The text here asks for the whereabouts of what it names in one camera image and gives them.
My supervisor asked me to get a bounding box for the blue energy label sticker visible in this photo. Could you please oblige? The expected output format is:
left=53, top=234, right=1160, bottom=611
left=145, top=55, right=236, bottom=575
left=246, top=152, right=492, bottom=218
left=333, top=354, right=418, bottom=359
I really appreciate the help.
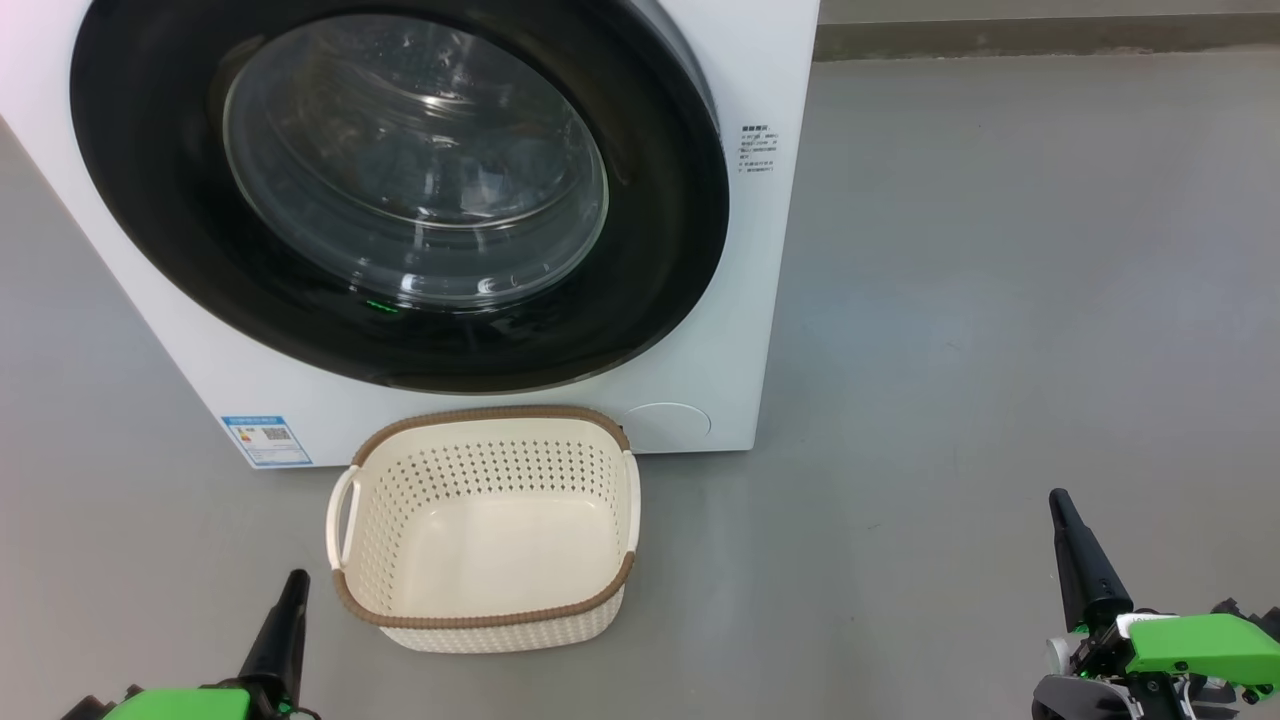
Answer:
left=221, top=414, right=314, bottom=469

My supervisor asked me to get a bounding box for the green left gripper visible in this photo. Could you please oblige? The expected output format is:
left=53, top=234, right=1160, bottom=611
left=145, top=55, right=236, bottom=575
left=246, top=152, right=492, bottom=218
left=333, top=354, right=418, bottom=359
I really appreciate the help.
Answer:
left=60, top=569, right=323, bottom=720

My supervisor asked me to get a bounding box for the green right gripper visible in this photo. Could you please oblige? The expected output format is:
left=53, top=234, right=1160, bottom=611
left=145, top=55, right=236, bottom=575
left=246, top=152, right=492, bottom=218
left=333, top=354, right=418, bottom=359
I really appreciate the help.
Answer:
left=1030, top=487, right=1280, bottom=720

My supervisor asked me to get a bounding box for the grey washing machine door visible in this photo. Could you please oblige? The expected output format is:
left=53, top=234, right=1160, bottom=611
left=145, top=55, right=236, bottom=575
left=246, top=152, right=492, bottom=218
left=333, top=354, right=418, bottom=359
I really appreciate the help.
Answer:
left=69, top=0, right=731, bottom=395

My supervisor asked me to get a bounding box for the small printed text sticker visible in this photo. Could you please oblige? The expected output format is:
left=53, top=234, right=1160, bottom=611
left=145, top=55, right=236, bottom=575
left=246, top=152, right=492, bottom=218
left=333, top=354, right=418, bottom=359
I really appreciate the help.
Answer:
left=737, top=124, right=780, bottom=177

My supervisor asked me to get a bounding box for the cream laundry basket brown rim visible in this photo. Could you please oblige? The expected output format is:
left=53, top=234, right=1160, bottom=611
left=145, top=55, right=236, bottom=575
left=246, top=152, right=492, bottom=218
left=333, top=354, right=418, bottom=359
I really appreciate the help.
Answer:
left=325, top=404, right=642, bottom=655

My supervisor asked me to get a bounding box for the white front-load washing machine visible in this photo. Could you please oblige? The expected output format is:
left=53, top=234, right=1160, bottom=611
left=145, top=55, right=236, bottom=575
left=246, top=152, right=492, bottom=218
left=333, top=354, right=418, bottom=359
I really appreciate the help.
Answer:
left=0, top=0, right=822, bottom=471

